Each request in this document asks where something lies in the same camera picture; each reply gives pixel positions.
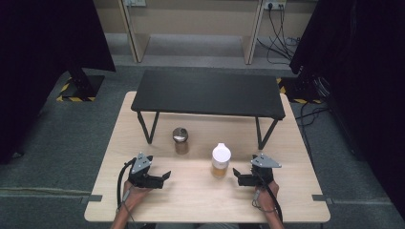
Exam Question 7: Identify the glass jar with metal lid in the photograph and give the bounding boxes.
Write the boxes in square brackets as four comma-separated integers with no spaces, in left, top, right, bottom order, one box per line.
[172,127,190,156]

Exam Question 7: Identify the grey tape patch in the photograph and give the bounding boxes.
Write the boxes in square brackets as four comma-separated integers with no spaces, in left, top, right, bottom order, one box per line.
[79,194,104,205]
[311,194,334,205]

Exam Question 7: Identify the bundle of black floor cables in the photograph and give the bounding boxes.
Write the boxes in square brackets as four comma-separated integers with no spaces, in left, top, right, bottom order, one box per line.
[256,3,302,65]

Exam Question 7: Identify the black stand base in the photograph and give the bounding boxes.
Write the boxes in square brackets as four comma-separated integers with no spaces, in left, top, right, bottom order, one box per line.
[280,73,323,103]
[61,68,106,99]

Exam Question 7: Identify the glass jar with white lid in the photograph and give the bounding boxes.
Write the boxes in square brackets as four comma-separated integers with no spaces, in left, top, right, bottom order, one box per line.
[210,142,233,179]

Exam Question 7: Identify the yellow black hazard tape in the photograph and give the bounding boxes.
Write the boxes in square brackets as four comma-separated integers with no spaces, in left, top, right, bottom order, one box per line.
[275,77,324,105]
[55,77,96,103]

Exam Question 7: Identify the thin grey cable with plug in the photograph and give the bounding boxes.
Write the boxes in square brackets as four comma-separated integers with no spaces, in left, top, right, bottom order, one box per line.
[251,189,277,214]
[121,188,137,223]

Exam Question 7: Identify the person's right hand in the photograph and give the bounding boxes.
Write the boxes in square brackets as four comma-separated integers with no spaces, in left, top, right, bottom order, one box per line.
[253,179,281,214]

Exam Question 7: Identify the thick black gripper cable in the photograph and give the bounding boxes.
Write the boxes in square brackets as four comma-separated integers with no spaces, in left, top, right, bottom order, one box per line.
[252,168,285,223]
[116,156,138,213]

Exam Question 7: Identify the black curtain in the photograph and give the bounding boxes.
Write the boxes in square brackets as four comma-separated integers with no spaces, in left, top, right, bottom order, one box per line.
[288,0,405,212]
[0,0,117,165]

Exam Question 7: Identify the black floor cable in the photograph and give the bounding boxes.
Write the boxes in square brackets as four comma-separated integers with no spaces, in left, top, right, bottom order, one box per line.
[294,101,330,168]

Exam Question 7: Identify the person's left hand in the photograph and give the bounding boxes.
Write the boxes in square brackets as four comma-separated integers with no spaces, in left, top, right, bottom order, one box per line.
[122,179,155,212]

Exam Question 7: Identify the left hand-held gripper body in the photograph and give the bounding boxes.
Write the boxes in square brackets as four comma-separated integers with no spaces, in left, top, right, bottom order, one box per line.
[128,152,165,190]

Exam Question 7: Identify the black raised shelf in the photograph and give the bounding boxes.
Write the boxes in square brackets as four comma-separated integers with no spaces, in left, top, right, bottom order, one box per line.
[130,70,287,151]

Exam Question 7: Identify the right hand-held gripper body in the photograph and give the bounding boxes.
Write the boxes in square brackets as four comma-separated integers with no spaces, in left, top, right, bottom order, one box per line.
[237,153,283,188]

